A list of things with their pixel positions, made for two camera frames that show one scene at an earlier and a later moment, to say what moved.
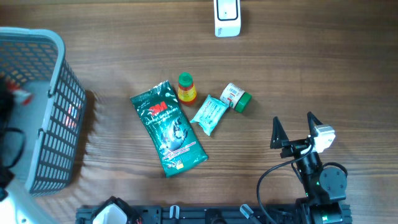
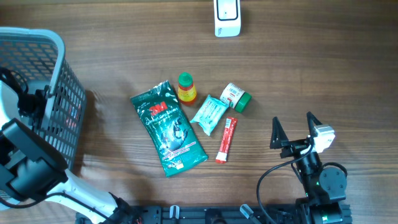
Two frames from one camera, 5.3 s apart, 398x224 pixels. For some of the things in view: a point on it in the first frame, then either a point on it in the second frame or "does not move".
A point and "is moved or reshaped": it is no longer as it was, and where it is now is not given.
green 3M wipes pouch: x=177 y=144 does not move
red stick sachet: x=25 y=97 is moved or reshaped
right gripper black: x=277 y=141 does not move
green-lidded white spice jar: x=237 y=99 does not move
